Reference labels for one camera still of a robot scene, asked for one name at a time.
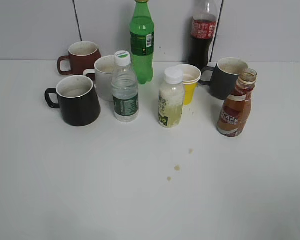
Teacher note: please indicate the black ceramic mug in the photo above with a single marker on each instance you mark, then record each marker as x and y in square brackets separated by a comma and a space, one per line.
[77, 99]

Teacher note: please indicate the brown coffee bottle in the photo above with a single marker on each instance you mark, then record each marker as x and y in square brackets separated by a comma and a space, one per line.
[237, 106]

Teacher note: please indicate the yellow paper cup stack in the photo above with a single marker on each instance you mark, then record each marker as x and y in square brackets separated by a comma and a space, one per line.
[191, 77]

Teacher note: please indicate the white capped juice bottle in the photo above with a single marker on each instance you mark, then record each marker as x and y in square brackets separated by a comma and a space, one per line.
[171, 98]

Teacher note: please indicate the clear water bottle green label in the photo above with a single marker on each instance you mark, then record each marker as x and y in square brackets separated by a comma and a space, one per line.
[125, 88]

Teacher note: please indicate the white ceramic mug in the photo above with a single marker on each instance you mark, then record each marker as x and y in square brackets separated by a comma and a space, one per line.
[103, 70]

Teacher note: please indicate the dark grey ceramic mug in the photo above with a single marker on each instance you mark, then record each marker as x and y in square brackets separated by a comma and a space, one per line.
[224, 76]

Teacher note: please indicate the green soda bottle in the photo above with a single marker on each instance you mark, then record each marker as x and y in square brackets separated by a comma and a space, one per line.
[142, 31]

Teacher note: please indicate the dark red ceramic mug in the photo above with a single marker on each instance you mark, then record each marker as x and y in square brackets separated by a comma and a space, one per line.
[82, 56]

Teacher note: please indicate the cola bottle red label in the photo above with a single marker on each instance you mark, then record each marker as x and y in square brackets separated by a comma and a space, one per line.
[204, 21]

